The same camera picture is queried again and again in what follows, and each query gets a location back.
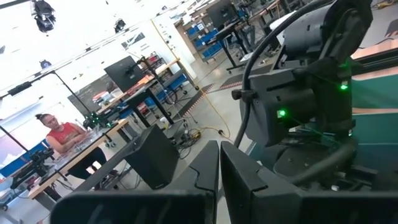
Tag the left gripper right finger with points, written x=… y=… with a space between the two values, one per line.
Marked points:
x=245 y=186

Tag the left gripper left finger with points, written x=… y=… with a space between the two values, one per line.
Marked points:
x=199 y=174

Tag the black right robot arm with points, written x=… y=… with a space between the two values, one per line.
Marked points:
x=306 y=29

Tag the green plastic bin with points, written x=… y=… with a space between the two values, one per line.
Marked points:
x=373 y=93

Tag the black computer tower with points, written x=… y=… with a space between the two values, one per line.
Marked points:
x=154 y=158

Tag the dark teal plastic bin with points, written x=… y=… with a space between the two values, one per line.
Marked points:
x=376 y=140

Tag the black striped floor mat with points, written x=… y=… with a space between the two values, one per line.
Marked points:
x=199 y=98

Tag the black-legged wooden desk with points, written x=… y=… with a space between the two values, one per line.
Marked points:
x=146 y=90

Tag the black standing desk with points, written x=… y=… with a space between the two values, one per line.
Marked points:
x=231 y=37

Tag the long wooden desk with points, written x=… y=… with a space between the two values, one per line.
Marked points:
x=77 y=149

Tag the black monitor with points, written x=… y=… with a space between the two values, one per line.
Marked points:
x=124 y=73
x=221 y=12

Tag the white column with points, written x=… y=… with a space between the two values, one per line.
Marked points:
x=174 y=46

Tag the metal shelf blue bins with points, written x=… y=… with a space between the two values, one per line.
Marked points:
x=206 y=40

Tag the person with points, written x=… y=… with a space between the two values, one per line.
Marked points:
x=63 y=137

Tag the small black desk robot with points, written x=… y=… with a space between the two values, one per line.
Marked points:
x=32 y=165

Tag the black ceiling spotlight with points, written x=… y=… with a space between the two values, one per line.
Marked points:
x=44 y=15
x=119 y=25
x=45 y=64

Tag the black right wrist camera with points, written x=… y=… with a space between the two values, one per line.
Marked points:
x=280 y=105

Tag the black metal table frame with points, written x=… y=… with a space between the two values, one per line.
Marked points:
x=376 y=60

